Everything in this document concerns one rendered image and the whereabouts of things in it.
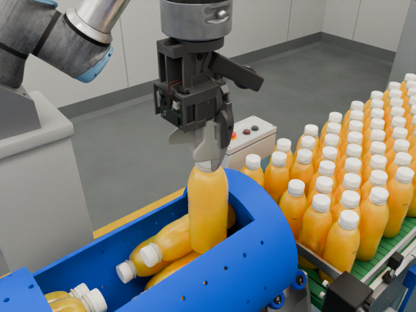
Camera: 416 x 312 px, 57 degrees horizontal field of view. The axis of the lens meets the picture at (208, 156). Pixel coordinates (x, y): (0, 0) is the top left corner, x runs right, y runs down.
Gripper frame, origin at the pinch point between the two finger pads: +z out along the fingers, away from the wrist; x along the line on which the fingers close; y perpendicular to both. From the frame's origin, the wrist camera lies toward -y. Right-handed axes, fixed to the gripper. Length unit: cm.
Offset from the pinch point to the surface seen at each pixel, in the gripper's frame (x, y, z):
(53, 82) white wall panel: -275, -64, 97
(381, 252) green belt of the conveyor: 16, -47, 43
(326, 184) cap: 2.6, -35.5, 22.6
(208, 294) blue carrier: 11.2, 9.2, 15.9
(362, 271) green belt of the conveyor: 16, -38, 43
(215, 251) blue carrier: 7.6, 4.9, 12.4
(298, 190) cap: -0.7, -29.2, 23.1
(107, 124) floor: -245, -92, 135
